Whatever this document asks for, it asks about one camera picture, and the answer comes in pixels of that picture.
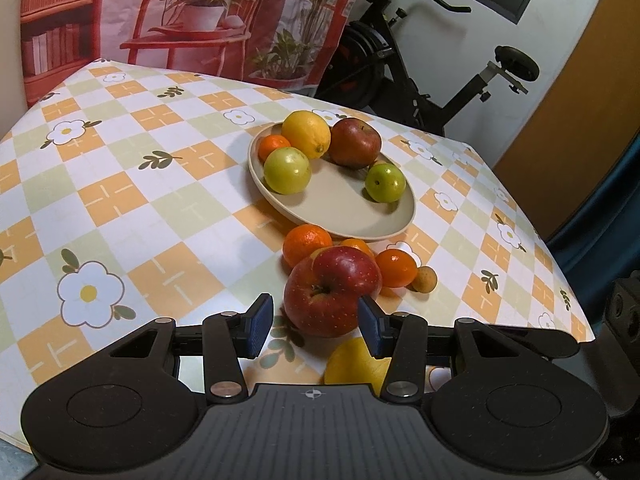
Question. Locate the black exercise bike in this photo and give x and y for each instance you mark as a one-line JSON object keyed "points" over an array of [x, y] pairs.
{"points": [[370, 75]]}

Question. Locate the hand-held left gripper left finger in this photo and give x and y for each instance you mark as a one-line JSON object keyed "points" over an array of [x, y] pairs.
{"points": [[260, 325]]}

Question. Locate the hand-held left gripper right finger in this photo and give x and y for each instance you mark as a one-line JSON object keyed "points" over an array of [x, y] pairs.
{"points": [[370, 325]]}

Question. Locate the large bright red apple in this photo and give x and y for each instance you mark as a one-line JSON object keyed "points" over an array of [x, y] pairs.
{"points": [[325, 285]]}

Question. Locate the checkered floral tablecloth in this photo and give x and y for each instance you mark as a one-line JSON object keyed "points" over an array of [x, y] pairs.
{"points": [[150, 210]]}

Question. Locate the green apple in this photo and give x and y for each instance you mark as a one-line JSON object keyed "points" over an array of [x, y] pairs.
{"points": [[385, 183]]}

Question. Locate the small brown longan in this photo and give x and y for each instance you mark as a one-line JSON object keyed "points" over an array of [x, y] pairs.
{"points": [[425, 278]]}

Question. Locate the yellow lemon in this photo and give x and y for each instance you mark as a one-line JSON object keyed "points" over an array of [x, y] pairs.
{"points": [[306, 134]]}

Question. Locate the teal curtain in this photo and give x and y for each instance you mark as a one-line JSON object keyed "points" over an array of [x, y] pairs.
{"points": [[600, 230]]}

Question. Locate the tangerine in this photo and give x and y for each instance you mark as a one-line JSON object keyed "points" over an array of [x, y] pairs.
{"points": [[396, 267], [306, 244], [357, 246], [270, 146]]}

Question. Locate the dark red apple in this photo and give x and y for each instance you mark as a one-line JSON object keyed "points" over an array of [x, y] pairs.
{"points": [[355, 142]]}

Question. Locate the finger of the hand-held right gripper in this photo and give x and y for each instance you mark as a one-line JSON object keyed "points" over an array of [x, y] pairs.
{"points": [[547, 344]]}

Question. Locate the yellow-green apple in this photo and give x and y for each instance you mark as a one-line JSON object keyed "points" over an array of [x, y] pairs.
{"points": [[287, 170]]}

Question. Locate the printed backdrop cloth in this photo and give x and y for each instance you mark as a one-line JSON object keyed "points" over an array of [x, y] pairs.
{"points": [[125, 0]]}

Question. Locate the beige round plate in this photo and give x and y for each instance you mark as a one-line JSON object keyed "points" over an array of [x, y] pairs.
{"points": [[345, 210]]}

